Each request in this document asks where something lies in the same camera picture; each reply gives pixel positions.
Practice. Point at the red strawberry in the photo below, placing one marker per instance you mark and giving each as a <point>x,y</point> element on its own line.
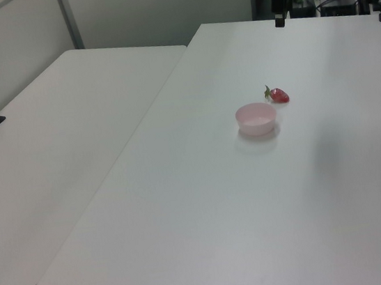
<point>280,95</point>

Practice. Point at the pink plastic bowl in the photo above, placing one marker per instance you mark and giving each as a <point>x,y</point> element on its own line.
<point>256,119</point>

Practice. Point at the black electronics box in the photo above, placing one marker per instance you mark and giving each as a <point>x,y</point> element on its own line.
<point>337,6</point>

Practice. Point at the white side table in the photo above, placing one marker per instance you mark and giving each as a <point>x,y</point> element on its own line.
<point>69,130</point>

